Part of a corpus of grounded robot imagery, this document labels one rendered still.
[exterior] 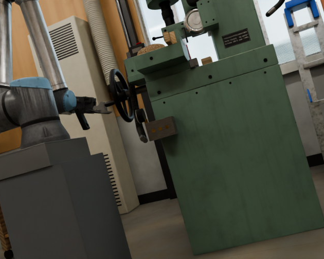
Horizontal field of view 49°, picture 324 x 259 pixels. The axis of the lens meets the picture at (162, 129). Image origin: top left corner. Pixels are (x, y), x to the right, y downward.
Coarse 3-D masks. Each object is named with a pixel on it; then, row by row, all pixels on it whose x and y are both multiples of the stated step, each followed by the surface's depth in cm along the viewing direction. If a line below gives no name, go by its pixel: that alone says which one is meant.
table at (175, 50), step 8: (160, 48) 147; (168, 48) 146; (176, 48) 146; (184, 48) 158; (136, 56) 149; (144, 56) 148; (152, 56) 147; (160, 56) 147; (168, 56) 146; (176, 56) 146; (184, 56) 147; (136, 64) 149; (144, 64) 148; (152, 64) 147; (160, 64) 150; (168, 64) 154; (176, 64) 159; (144, 72) 157; (128, 80) 171; (136, 80) 170; (144, 80) 176
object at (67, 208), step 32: (96, 160) 142; (0, 192) 129; (32, 192) 125; (64, 192) 121; (96, 192) 136; (32, 224) 126; (64, 224) 121; (96, 224) 130; (32, 256) 126; (64, 256) 122; (96, 256) 124; (128, 256) 145
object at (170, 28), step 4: (172, 24) 176; (176, 24) 175; (180, 24) 175; (164, 28) 176; (168, 28) 176; (172, 28) 176; (176, 28) 175; (180, 28) 175; (180, 32) 175; (188, 32) 174; (184, 36) 178; (188, 36) 180; (164, 40) 177
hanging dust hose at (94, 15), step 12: (84, 0) 321; (96, 0) 323; (96, 12) 320; (96, 24) 318; (96, 36) 319; (108, 36) 322; (96, 48) 323; (108, 48) 318; (108, 60) 317; (108, 72) 317; (108, 84) 318; (120, 84) 317
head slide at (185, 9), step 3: (183, 0) 171; (183, 3) 171; (186, 3) 171; (183, 6) 171; (186, 6) 171; (189, 6) 171; (195, 6) 170; (186, 9) 171; (189, 9) 171; (186, 12) 171; (201, 33) 181; (204, 33) 183; (192, 36) 182; (195, 36) 184
